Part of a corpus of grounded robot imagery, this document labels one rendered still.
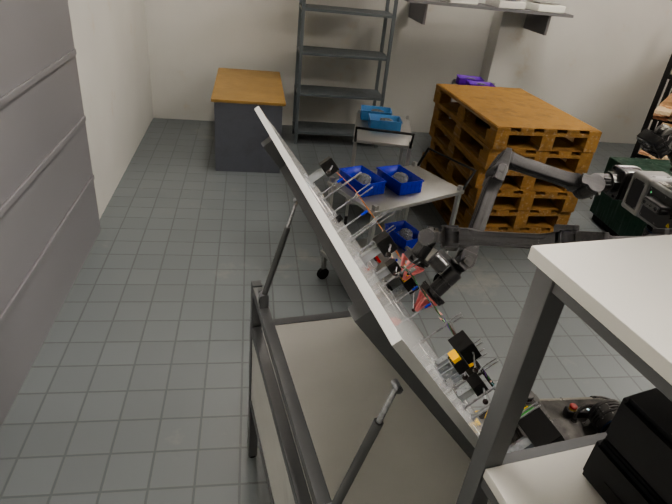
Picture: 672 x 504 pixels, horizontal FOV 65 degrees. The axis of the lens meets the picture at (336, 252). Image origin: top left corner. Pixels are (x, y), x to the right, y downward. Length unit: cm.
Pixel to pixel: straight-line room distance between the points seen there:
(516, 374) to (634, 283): 21
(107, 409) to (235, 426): 66
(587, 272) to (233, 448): 229
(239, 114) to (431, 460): 428
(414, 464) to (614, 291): 120
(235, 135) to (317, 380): 390
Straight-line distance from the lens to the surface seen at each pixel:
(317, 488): 144
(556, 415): 297
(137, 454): 282
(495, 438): 90
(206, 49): 707
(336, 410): 187
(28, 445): 300
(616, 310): 65
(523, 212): 480
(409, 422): 188
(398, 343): 78
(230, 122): 550
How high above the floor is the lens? 216
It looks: 30 degrees down
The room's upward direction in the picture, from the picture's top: 6 degrees clockwise
